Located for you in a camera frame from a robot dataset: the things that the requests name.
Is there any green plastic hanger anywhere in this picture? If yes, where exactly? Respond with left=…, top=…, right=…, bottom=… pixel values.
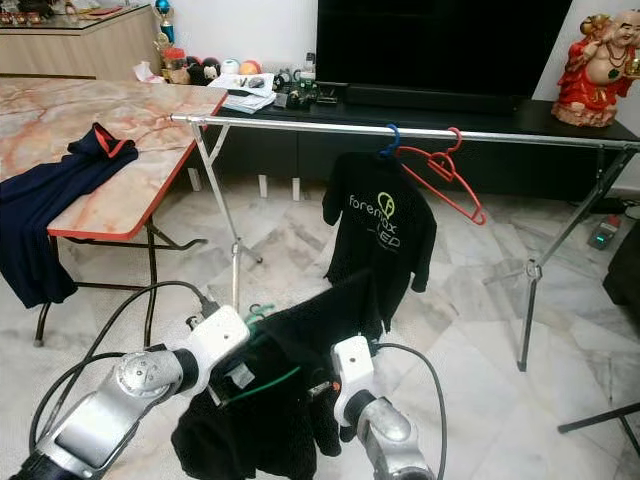
left=222, top=303, right=303, bottom=409

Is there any black T-shirt small logo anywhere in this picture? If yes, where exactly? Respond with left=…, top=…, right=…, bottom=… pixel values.
left=170, top=268, right=386, bottom=480

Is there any navy shirt red collar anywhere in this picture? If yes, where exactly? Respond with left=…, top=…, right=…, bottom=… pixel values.
left=0, top=122, right=139, bottom=309

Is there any red plastic hanger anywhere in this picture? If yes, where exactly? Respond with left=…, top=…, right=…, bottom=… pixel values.
left=395, top=127, right=488, bottom=226

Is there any blue plastic hanger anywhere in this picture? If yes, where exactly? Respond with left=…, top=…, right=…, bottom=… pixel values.
left=380, top=123, right=404, bottom=159

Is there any black T-shirt forenax print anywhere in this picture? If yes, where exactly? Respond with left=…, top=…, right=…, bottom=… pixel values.
left=322, top=150, right=439, bottom=333

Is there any black low TV cabinet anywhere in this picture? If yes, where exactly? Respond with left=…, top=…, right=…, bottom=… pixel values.
left=200, top=85, right=640, bottom=201

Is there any steel clothes rack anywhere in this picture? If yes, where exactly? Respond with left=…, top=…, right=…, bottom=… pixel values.
left=170, top=113, right=640, bottom=373

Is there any black metal stand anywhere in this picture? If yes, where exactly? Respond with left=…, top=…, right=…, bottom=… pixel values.
left=557, top=400, right=640, bottom=456

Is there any marble pattern folding table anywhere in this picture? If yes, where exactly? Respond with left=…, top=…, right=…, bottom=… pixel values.
left=0, top=78, right=229, bottom=346

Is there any stack of white papers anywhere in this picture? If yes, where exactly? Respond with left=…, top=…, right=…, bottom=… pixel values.
left=210, top=72, right=281, bottom=114

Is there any black soundbar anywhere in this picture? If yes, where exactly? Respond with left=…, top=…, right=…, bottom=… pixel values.
left=345, top=85, right=526, bottom=116

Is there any power strip green light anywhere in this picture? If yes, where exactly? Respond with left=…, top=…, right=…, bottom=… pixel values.
left=588, top=212, right=626, bottom=251

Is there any clear jar red lid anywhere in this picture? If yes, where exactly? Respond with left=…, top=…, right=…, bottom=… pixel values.
left=160, top=48, right=186, bottom=84

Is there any dark brown sofa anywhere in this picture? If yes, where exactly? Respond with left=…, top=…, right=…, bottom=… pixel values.
left=603, top=225, right=640, bottom=321

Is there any black flat screen television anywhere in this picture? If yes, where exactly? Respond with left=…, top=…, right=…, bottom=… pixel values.
left=315, top=0, right=573, bottom=99

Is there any light wooden sideboard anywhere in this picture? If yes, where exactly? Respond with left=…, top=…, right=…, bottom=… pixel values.
left=0, top=8, right=161, bottom=81

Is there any gold and blue trophy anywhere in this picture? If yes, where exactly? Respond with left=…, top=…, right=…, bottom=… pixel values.
left=155, top=0, right=173, bottom=43

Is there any red laughing Buddha statue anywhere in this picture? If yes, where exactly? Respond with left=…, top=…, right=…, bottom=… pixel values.
left=550, top=12, right=639, bottom=129

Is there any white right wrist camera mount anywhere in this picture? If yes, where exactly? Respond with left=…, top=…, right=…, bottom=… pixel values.
left=330, top=335, right=376, bottom=401

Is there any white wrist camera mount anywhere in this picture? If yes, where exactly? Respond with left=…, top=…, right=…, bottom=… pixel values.
left=185, top=305, right=251, bottom=371
left=330, top=335, right=376, bottom=401

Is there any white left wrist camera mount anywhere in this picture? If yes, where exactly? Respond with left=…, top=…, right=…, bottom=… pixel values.
left=185, top=305, right=251, bottom=371

